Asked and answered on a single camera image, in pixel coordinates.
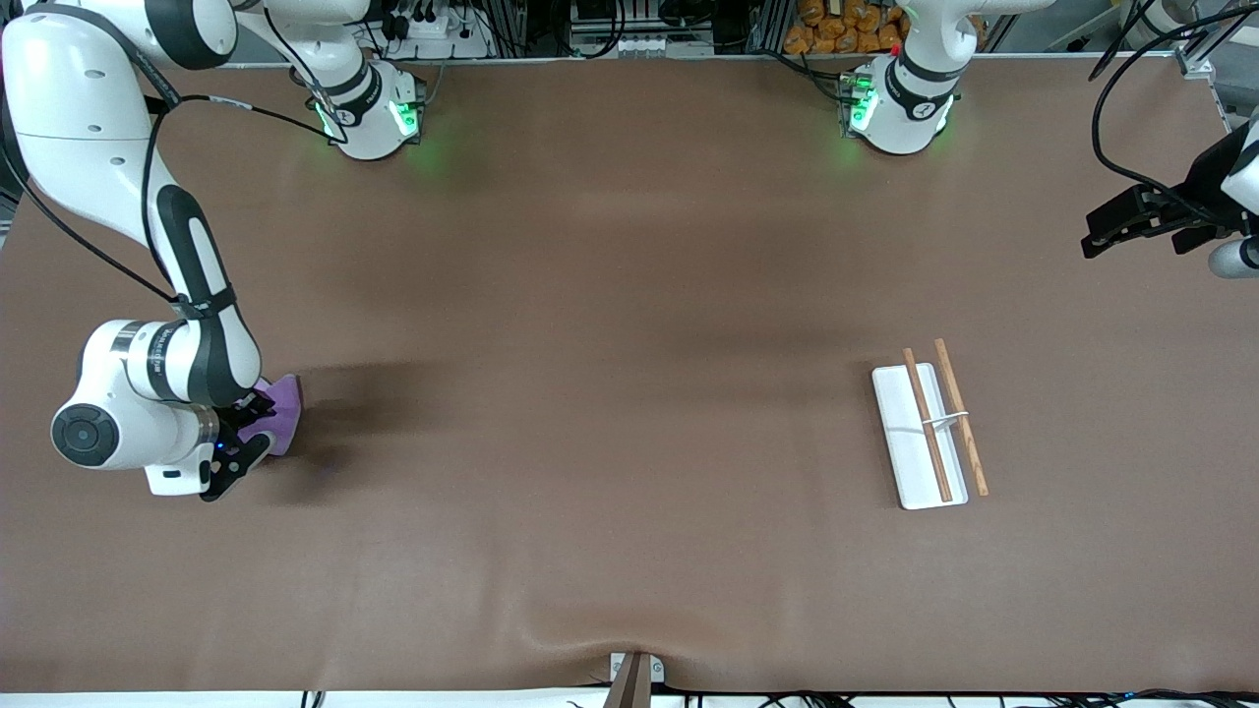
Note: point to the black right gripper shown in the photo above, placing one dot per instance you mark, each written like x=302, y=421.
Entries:
x=239, y=417

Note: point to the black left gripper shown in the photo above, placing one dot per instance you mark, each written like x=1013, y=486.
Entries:
x=1206, y=177

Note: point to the purple fleece towel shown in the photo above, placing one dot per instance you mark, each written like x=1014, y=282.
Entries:
x=287, y=413

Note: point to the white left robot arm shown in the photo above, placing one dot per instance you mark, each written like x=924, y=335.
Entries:
x=900, y=123

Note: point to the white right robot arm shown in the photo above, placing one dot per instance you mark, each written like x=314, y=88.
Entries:
x=98, y=147

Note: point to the white rectangular tray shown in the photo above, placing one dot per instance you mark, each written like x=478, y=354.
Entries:
x=910, y=442

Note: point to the orange packets pile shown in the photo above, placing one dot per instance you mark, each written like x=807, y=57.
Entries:
x=846, y=28

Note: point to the white power strip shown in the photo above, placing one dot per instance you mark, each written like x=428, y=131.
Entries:
x=433, y=29

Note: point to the white terminal block row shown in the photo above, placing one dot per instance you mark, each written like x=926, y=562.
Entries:
x=649, y=45

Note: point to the aluminium frame profile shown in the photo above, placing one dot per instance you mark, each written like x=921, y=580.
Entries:
x=1202, y=61

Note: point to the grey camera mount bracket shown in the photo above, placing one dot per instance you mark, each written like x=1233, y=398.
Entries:
x=634, y=678

